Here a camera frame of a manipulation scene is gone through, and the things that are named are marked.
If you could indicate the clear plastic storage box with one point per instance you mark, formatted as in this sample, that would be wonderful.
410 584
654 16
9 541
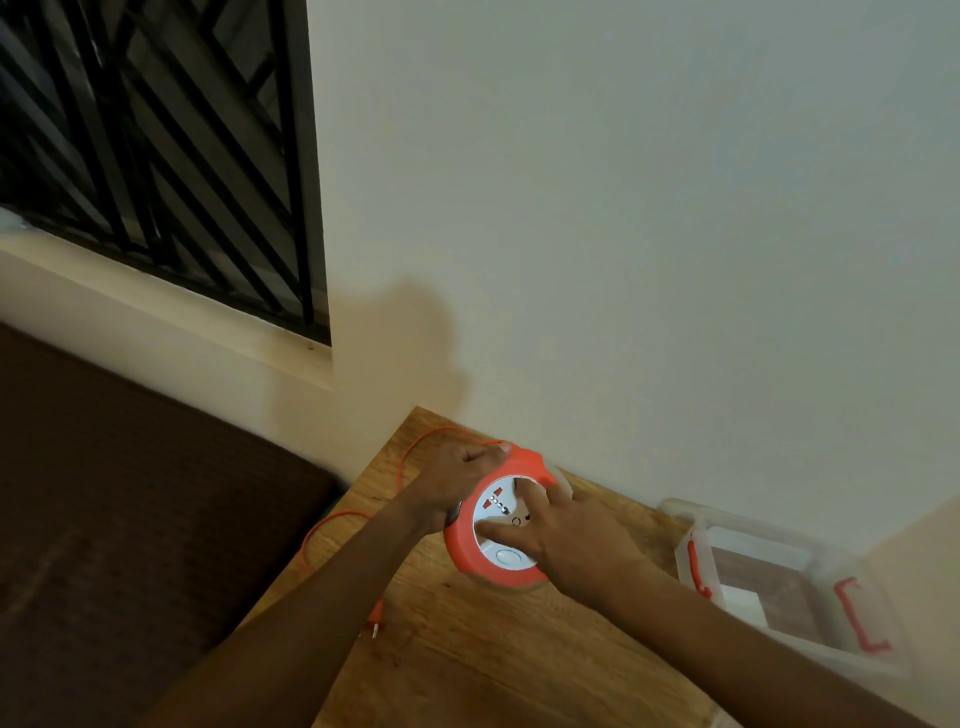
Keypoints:
825 652

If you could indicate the dark brown mattress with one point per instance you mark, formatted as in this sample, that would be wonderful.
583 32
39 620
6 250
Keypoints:
135 540

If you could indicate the person's left forearm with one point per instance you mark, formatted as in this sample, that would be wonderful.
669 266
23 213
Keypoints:
300 645

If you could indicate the person's right hand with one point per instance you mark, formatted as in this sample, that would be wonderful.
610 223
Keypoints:
581 547

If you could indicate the person's right forearm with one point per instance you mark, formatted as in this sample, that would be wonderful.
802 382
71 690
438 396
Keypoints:
750 660

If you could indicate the person's left hand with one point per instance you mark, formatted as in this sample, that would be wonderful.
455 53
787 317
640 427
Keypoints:
446 480

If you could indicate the black metal window grille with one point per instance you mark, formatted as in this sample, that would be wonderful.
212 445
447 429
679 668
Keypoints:
165 150

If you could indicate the beige cabinet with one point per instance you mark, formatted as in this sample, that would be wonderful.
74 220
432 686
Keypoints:
922 585

